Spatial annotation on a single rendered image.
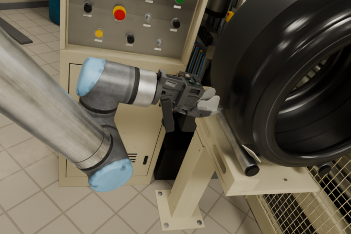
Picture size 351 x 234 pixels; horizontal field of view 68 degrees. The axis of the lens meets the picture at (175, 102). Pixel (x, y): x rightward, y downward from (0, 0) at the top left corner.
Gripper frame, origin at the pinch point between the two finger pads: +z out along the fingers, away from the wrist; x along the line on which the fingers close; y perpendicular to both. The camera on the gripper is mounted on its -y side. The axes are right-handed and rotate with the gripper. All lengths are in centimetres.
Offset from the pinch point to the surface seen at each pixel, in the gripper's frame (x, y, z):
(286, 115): 12.6, -4.6, 38.8
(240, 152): -4.1, -11.2, 12.6
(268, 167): -0.9, -19.5, 32.1
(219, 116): 13.5, -11.6, 12.4
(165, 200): 38, -100, 30
